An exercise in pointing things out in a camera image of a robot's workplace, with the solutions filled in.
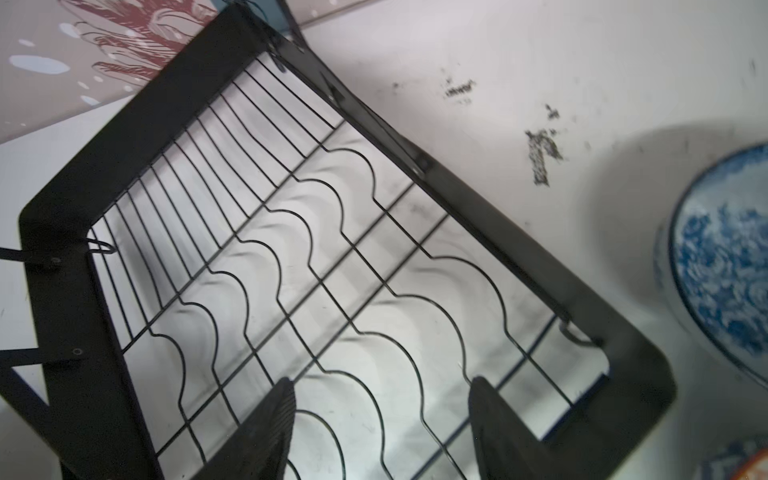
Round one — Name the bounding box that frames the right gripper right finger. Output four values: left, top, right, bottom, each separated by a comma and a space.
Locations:
468, 376, 558, 479

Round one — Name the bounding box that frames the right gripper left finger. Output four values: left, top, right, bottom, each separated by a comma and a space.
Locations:
194, 377, 297, 480

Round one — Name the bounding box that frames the black wire dish rack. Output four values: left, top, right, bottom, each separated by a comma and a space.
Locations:
1, 1, 676, 479

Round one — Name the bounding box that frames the red and blue patterned bowl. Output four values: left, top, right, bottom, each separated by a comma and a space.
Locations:
695, 436, 768, 480

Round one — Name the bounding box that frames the blue floral ceramic bowl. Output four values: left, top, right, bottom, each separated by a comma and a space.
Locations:
654, 144, 767, 387

